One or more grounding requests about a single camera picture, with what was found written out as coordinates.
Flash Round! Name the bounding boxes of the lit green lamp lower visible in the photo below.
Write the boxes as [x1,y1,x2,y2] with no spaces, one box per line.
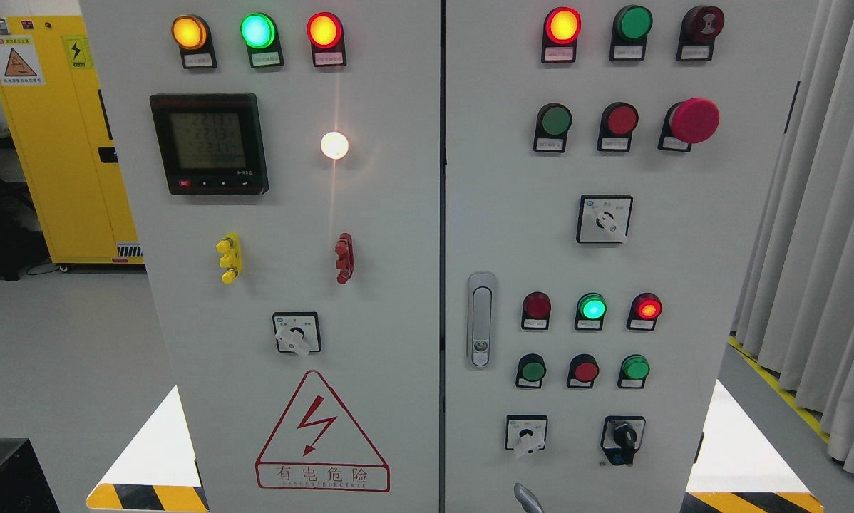
[574,292,607,331]

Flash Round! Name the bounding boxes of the red electric hazard warning sticker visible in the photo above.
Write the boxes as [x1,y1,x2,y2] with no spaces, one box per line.
[255,370,391,492]

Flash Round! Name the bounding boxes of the orange indicator lamp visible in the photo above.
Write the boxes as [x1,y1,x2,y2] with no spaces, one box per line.
[172,14,217,69]

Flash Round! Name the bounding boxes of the silver door lock handle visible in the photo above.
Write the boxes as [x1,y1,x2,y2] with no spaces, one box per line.
[466,272,498,369]

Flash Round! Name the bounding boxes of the grey curtain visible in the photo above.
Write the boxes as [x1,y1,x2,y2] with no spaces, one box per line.
[733,1,854,475]

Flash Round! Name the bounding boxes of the red stop push button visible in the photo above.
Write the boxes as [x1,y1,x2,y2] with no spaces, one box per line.
[597,102,639,152]

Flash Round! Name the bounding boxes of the green start push button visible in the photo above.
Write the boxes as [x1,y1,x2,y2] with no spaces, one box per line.
[533,102,572,153]

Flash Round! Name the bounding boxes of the red emergency stop mushroom button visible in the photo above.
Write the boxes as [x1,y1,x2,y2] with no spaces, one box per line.
[657,97,720,152]

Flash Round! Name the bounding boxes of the lit red lamp lower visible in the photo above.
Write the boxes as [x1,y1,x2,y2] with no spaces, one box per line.
[626,292,664,331]

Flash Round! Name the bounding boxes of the red terminal post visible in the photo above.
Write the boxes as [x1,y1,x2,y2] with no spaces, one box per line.
[334,232,355,284]

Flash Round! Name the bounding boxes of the lower white selector switch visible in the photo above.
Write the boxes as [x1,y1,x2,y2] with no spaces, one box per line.
[505,415,550,459]

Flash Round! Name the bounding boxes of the yellow safety cabinet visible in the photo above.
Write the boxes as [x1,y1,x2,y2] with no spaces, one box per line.
[0,16,144,266]

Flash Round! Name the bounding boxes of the black key switch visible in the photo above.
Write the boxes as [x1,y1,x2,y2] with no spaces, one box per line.
[600,415,646,465]

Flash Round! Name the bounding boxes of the dark red indicator lamp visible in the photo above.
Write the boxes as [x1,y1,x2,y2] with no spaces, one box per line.
[520,291,552,331]

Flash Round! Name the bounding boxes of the right grey cabinet door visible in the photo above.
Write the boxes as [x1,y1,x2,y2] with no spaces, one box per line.
[446,1,819,512]

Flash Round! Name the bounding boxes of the yellow terminal post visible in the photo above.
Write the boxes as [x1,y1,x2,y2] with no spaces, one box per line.
[215,232,242,284]

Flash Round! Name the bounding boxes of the black digital power meter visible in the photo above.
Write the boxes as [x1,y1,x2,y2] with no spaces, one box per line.
[150,92,269,195]

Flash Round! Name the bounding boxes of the black box lower left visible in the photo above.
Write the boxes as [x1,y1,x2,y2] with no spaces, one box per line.
[0,438,59,512]

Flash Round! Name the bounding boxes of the lit red lamp top right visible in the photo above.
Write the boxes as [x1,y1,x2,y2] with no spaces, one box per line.
[541,6,582,63]

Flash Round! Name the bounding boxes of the upper right selector switch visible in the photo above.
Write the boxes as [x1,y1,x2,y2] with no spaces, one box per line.
[576,195,634,244]

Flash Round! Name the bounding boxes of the grey cabinet door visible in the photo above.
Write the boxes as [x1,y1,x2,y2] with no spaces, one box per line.
[446,1,819,512]
[81,1,441,512]

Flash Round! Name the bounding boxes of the green lamp top right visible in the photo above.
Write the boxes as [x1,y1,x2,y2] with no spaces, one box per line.
[609,4,653,62]

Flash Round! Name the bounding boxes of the left door selector switch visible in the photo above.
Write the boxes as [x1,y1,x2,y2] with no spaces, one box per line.
[272,311,322,356]

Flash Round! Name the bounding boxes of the lit green indicator lamp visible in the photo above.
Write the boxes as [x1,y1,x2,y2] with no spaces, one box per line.
[240,12,284,68]

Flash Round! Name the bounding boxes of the dark red buzzer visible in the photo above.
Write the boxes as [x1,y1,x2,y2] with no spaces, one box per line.
[676,4,725,62]

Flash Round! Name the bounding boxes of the white lit indicator lamp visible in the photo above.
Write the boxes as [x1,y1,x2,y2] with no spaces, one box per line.
[320,130,349,160]

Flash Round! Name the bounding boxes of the left grey cabinet door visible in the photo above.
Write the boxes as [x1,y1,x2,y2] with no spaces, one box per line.
[81,1,441,512]

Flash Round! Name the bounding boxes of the lower right green button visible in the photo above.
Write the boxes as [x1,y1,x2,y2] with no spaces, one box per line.
[618,354,651,390]

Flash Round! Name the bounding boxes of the lit red indicator lamp left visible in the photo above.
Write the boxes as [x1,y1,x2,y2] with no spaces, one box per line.
[307,11,348,67]

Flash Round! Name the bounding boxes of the lower red push button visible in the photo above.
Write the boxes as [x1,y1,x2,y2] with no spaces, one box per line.
[567,353,600,389]

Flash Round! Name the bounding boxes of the lower left green button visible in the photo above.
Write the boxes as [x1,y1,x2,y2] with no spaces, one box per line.
[515,353,547,389]

